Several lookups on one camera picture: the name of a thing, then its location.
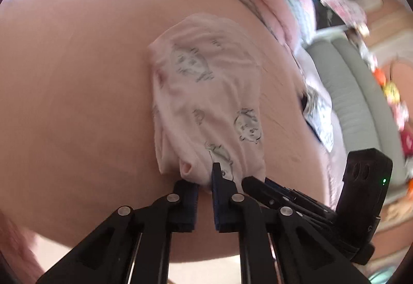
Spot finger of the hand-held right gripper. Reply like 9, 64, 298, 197
265, 177, 336, 212
242, 176, 338, 230

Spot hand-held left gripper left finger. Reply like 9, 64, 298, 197
35, 179, 199, 284

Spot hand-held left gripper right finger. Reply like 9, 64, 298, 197
211, 162, 371, 284

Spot pink printed pajama pants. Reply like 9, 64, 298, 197
148, 12, 268, 196

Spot pink pillow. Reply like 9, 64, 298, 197
323, 139, 347, 210
292, 45, 326, 94

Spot red plush toy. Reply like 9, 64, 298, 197
402, 132, 413, 156

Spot folded white printed pajama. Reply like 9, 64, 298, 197
301, 86, 334, 154

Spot pink and white plush toy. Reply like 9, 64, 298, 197
394, 102, 410, 130

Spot grey padded headboard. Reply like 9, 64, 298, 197
305, 36, 410, 181

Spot yellow plush toy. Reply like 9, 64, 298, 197
384, 82, 401, 102

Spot white and purple plush toy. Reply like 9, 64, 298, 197
352, 23, 370, 38

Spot pink printed hanging garment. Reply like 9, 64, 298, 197
318, 0, 367, 27

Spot pink folded quilt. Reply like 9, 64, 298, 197
197, 0, 318, 52

